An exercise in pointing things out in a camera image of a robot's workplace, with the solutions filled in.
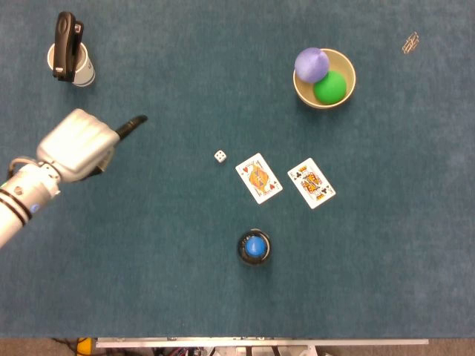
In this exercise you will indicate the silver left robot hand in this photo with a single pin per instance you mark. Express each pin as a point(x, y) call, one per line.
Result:
point(76, 144)

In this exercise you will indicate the white die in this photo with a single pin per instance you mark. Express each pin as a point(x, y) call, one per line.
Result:
point(220, 156)

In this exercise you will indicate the white paper cup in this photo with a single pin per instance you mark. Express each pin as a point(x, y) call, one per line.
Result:
point(84, 68)

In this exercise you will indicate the black stapler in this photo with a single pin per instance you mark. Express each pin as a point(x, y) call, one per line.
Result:
point(67, 44)

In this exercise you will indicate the hearts playing card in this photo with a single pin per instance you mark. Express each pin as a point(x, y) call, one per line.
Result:
point(258, 178)

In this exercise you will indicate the yellow object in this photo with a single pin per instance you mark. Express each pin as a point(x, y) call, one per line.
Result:
point(84, 346)

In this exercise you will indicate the clubs king playing card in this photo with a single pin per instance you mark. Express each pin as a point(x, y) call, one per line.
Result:
point(311, 183)

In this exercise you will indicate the purple ball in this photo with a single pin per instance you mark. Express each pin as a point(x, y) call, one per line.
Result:
point(311, 64)

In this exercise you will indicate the green ball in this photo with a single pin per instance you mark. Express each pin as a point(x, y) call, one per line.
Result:
point(329, 87)

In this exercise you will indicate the beige bowl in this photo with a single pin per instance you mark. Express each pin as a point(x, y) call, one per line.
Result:
point(349, 79)

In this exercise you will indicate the metal paper clips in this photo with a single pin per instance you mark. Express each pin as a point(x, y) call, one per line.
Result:
point(410, 43)

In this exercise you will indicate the aluminium frame rail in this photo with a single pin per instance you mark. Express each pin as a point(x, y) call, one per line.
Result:
point(259, 342)

